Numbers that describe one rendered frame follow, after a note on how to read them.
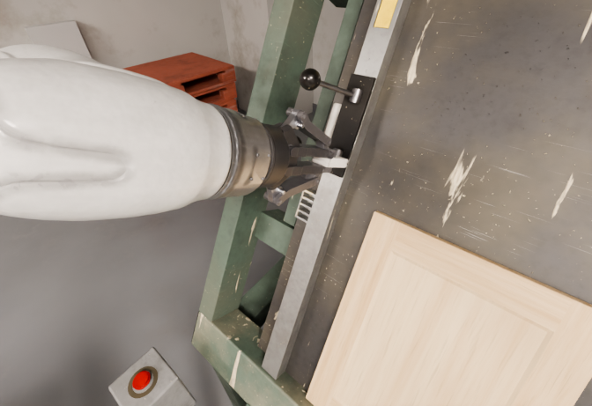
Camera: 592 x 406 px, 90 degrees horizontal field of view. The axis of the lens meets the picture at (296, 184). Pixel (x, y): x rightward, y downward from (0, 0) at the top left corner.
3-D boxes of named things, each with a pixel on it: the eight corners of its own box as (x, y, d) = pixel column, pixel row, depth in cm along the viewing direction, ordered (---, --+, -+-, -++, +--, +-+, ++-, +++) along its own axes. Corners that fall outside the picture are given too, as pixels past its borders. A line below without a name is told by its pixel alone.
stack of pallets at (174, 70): (210, 126, 387) (193, 50, 330) (249, 150, 335) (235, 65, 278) (108, 166, 322) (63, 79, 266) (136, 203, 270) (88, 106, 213)
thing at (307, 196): (301, 215, 71) (294, 217, 69) (309, 188, 70) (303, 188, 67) (314, 222, 69) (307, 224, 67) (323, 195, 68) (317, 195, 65)
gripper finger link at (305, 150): (265, 149, 38) (268, 137, 38) (312, 151, 47) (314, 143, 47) (289, 158, 36) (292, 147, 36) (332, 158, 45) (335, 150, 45)
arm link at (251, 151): (244, 114, 24) (287, 124, 29) (181, 92, 29) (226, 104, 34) (220, 216, 26) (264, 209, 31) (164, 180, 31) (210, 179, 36)
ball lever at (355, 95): (351, 106, 60) (293, 86, 54) (358, 87, 59) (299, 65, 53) (363, 108, 57) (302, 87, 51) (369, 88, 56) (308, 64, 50)
